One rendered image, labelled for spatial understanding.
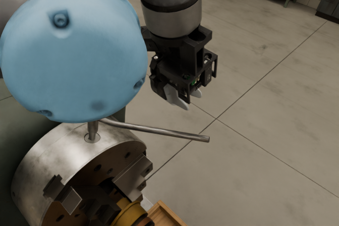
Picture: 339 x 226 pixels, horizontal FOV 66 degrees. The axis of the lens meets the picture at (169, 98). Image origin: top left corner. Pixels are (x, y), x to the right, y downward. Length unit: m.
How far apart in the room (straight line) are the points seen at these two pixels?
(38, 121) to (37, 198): 0.17
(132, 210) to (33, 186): 0.21
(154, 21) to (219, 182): 1.88
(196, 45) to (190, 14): 0.04
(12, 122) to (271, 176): 2.02
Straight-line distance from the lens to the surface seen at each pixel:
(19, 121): 0.66
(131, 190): 0.68
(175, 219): 0.88
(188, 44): 0.34
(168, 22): 0.32
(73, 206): 0.58
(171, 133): 0.50
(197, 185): 2.06
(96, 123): 0.56
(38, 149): 0.63
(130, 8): 0.17
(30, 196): 0.64
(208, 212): 1.98
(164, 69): 0.39
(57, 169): 0.59
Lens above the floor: 1.69
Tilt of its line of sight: 39 degrees down
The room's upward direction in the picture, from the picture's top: 11 degrees clockwise
